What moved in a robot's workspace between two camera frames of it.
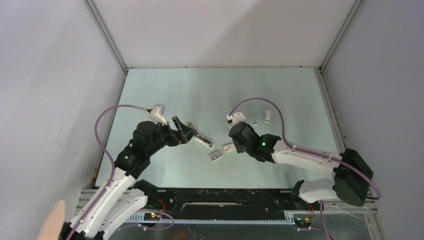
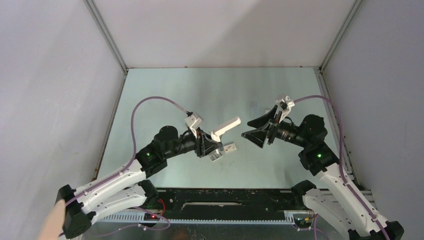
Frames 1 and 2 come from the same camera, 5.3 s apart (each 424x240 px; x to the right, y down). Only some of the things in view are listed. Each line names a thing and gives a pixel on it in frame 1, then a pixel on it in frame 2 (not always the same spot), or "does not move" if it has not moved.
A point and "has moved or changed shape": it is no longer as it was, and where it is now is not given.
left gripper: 177,137 → 204,144
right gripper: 238,148 → 258,136
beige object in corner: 51,228 does not move
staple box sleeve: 229,148 does not move
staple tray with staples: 215,156 does not move
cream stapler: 199,138 has moved or changed shape
